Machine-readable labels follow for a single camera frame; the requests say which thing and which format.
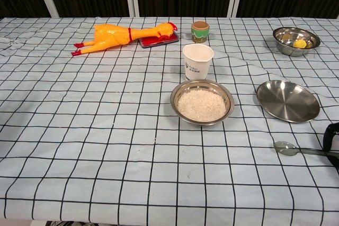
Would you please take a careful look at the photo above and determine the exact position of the steel bowl with yellow toy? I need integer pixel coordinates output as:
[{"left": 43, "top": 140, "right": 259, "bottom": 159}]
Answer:
[{"left": 273, "top": 26, "right": 321, "bottom": 57}]

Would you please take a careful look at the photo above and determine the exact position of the white paper cup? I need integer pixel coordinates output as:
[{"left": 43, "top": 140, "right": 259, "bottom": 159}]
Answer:
[{"left": 182, "top": 43, "right": 215, "bottom": 80}]

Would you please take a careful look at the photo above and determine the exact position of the yellow rubber chicken toy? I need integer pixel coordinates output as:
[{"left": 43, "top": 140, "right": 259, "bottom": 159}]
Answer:
[{"left": 70, "top": 22, "right": 179, "bottom": 57}]

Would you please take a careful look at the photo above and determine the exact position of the steel bowl holding rice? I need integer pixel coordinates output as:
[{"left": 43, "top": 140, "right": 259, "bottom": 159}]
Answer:
[{"left": 170, "top": 79, "right": 235, "bottom": 128}]

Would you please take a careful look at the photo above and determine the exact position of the grey black right robot hand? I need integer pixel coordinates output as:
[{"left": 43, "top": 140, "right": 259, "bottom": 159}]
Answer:
[{"left": 323, "top": 122, "right": 339, "bottom": 170}]

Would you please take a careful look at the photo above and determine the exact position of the light blue checked tablecloth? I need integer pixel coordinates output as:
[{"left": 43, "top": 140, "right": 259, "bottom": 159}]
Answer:
[{"left": 0, "top": 16, "right": 339, "bottom": 223}]

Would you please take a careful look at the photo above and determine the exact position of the shallow steel plate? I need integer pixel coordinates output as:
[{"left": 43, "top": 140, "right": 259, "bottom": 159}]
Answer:
[{"left": 256, "top": 79, "right": 321, "bottom": 123}]

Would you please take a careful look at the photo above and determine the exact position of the small brown green jar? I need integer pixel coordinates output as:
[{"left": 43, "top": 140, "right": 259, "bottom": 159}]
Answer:
[{"left": 191, "top": 21, "right": 210, "bottom": 43}]

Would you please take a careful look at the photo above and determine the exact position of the red flat tin case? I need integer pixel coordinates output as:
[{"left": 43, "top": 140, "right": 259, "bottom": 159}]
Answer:
[{"left": 139, "top": 31, "right": 180, "bottom": 49}]

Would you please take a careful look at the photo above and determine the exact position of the clear plastic spoon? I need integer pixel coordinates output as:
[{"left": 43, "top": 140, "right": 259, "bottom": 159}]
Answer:
[{"left": 273, "top": 141, "right": 331, "bottom": 157}]

